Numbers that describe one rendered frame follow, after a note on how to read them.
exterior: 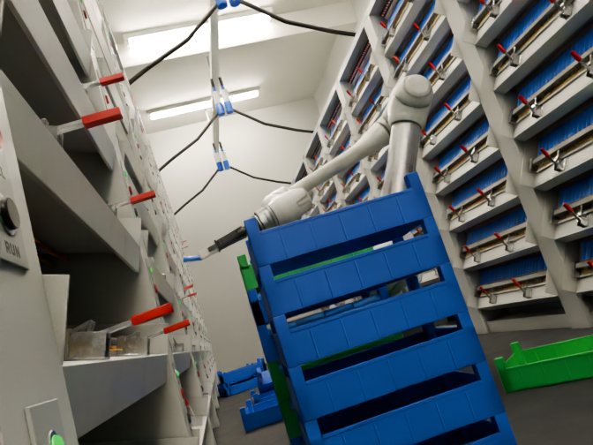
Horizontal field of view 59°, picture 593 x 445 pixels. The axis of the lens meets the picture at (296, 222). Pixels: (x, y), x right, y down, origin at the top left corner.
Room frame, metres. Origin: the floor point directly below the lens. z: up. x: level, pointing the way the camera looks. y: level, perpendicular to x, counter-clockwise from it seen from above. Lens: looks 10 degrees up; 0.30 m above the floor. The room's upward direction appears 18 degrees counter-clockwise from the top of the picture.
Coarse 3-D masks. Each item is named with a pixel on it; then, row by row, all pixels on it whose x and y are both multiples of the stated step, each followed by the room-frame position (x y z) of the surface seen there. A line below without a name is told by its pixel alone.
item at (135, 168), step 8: (104, 88) 1.00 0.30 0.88; (112, 104) 1.08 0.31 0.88; (120, 128) 1.18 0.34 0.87; (120, 136) 1.18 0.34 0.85; (128, 144) 1.29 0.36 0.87; (128, 152) 1.30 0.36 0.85; (128, 160) 1.31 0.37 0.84; (136, 160) 1.42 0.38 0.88; (128, 168) 1.47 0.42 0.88; (136, 168) 1.43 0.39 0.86; (136, 176) 1.44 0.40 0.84
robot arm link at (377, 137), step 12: (372, 132) 1.88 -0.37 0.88; (384, 132) 1.88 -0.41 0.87; (360, 144) 1.88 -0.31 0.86; (372, 144) 1.88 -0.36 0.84; (384, 144) 1.90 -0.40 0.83; (348, 156) 1.89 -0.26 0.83; (360, 156) 1.89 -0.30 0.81; (324, 168) 1.94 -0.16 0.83; (336, 168) 1.92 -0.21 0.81; (348, 168) 1.93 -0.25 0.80; (300, 180) 1.99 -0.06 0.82; (312, 180) 1.96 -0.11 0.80; (324, 180) 1.96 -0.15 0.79; (276, 192) 1.94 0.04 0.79; (264, 204) 1.95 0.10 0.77
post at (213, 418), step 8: (128, 88) 2.25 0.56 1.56; (136, 120) 2.25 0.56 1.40; (160, 208) 2.25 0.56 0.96; (168, 240) 2.25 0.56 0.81; (168, 248) 2.25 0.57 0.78; (176, 272) 2.25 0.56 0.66; (176, 280) 2.25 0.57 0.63; (176, 288) 2.25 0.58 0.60; (184, 320) 2.25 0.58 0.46; (192, 328) 2.25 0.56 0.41; (192, 336) 2.25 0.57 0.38; (200, 360) 2.25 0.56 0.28; (200, 368) 2.25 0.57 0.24; (200, 376) 2.25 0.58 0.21; (216, 416) 2.25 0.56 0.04; (216, 424) 2.25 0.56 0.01
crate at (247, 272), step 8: (368, 248) 1.19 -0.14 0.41; (240, 256) 1.15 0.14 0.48; (344, 256) 1.18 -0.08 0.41; (240, 264) 1.15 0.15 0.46; (248, 264) 1.15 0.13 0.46; (320, 264) 1.17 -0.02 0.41; (248, 272) 1.15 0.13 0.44; (288, 272) 1.16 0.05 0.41; (296, 272) 1.16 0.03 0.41; (248, 280) 1.15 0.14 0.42; (256, 280) 1.15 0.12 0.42; (248, 288) 1.15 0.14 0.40; (256, 288) 1.15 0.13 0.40
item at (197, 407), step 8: (184, 400) 1.38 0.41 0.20; (192, 400) 1.56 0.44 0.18; (200, 400) 1.56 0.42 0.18; (192, 408) 1.56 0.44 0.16; (200, 408) 1.56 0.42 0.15; (192, 416) 1.38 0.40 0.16; (200, 416) 1.38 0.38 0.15; (192, 424) 1.37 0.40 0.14; (200, 424) 1.38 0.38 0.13; (192, 432) 0.97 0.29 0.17; (200, 432) 1.27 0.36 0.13; (200, 440) 1.16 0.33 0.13
